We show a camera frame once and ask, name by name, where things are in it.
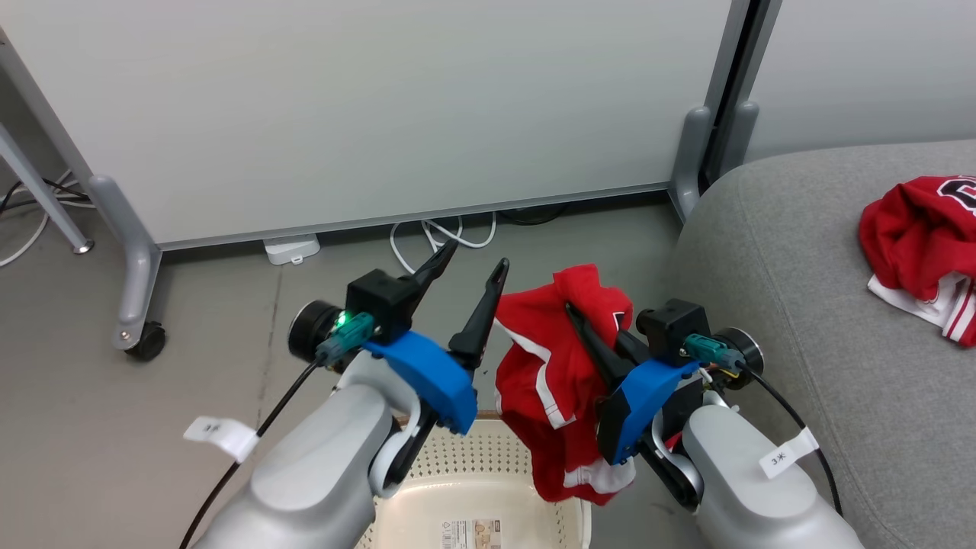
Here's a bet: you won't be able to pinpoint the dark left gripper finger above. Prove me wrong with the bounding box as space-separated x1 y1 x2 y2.
448 257 511 374
410 240 461 309

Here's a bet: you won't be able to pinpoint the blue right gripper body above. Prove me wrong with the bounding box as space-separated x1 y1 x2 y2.
596 358 708 467

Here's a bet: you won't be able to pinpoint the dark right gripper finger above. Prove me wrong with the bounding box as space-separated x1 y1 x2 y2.
615 329 650 364
563 302 633 391

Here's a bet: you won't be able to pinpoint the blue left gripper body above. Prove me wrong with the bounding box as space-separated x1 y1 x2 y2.
364 329 480 452

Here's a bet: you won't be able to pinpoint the red shorts white stripes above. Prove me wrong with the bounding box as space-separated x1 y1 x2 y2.
493 264 638 506

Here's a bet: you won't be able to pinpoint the red basketball jersey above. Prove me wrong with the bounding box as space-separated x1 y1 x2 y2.
859 175 976 348

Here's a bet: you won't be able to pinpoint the grey fabric sofa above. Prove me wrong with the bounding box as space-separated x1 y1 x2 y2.
669 139 976 549

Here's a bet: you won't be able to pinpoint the beige plastic laundry basket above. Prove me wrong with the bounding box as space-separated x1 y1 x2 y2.
354 410 592 549

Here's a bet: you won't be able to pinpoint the white power adapter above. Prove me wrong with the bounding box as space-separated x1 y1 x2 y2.
262 234 322 266

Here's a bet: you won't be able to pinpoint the paper label in basket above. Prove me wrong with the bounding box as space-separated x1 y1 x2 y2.
440 519 502 549

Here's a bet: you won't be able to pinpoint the black caster wheel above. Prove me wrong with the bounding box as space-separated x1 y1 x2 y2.
124 320 168 362

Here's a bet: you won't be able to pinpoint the grey partition foot with caster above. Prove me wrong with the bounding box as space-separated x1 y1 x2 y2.
87 175 164 352

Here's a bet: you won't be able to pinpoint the white partition panel dark edge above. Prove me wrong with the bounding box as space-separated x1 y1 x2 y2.
738 0 976 162

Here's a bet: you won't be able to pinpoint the grey metal table leg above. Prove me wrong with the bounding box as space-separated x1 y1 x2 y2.
0 120 95 255

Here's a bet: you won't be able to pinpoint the white looped cable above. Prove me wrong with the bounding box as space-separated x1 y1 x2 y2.
390 213 499 276

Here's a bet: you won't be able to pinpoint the teal right cable connector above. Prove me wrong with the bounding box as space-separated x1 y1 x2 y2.
683 333 746 374

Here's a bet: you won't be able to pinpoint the teal cable connector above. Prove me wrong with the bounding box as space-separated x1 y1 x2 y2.
315 312 377 368
683 333 746 374

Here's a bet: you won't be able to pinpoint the teal left cable connector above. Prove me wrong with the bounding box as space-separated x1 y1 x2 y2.
315 312 377 368

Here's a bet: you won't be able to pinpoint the black cable under partition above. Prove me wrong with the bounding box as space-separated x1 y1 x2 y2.
496 203 570 226

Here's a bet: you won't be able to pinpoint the white right cable tag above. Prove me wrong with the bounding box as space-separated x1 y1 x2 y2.
758 426 821 480

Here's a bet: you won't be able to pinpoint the white cable tag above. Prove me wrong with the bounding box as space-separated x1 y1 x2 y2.
182 415 261 464
758 426 821 480

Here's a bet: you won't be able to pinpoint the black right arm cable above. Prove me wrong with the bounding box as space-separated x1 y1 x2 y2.
736 364 845 518

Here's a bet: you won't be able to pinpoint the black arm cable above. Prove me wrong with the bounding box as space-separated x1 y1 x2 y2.
736 364 845 518
179 360 323 549

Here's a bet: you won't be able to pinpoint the white partition panel grey frame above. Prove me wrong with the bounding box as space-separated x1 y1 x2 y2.
0 0 753 251

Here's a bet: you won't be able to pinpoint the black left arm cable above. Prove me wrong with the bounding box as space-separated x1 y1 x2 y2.
179 360 323 549

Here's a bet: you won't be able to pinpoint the white left cable tag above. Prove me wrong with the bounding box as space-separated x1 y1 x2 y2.
182 415 261 464

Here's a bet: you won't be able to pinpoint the white floor cable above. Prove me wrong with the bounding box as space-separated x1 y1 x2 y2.
0 169 94 269

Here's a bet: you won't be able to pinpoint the black floor cable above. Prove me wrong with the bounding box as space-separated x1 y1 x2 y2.
0 178 90 220

